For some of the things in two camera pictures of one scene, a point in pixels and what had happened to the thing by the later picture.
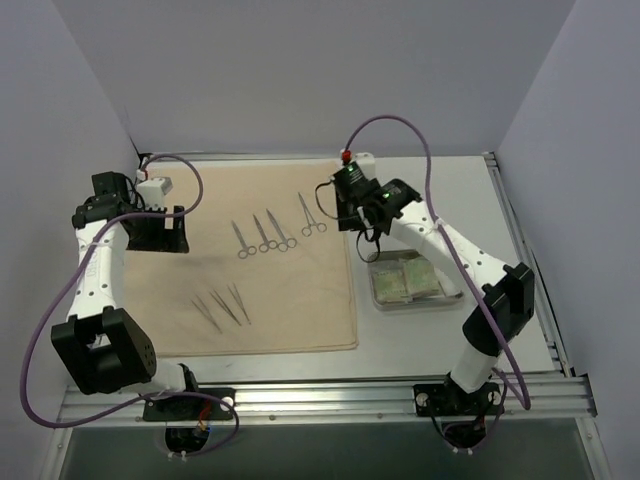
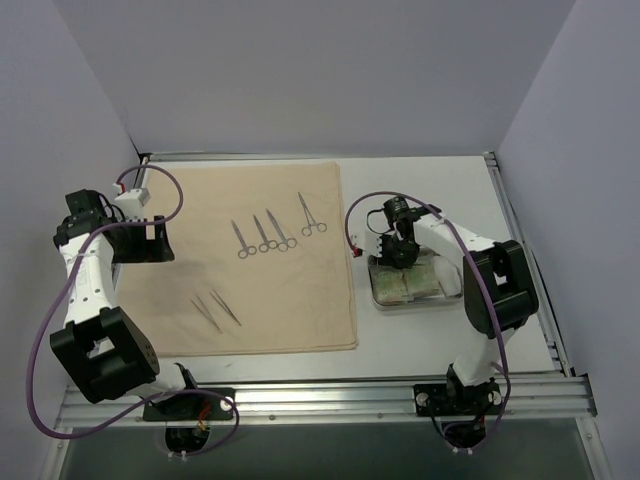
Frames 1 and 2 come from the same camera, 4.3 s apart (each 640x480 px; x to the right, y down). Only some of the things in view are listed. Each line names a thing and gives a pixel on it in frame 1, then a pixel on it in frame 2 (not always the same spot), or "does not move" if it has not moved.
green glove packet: x=421 y=277 does not move
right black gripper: x=351 y=215 -> x=400 y=255
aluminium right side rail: x=541 y=302 does not move
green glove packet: x=389 y=282 does not move
